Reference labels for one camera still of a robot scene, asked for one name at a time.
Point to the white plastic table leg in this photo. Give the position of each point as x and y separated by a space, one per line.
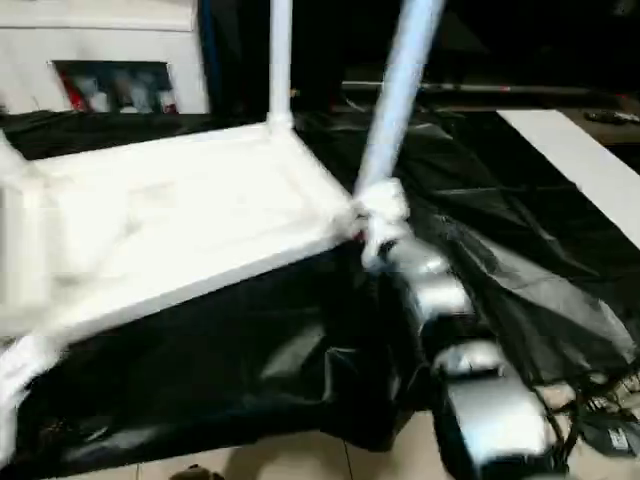
30 380
280 65
12 160
400 100

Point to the white plastic table top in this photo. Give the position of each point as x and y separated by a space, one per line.
150 210

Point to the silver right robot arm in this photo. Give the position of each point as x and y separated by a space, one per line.
450 310

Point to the black plastic mat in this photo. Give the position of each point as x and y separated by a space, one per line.
250 360

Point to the dark metal rod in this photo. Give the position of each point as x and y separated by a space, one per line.
525 90

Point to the white flat board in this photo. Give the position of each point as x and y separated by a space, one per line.
575 150

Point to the small white jar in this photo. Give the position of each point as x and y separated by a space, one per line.
129 97
100 101
167 102

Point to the white glass-door cabinet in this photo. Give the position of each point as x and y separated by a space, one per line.
125 35

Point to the red package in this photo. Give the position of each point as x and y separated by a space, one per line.
75 94

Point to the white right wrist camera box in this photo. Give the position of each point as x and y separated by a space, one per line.
387 215

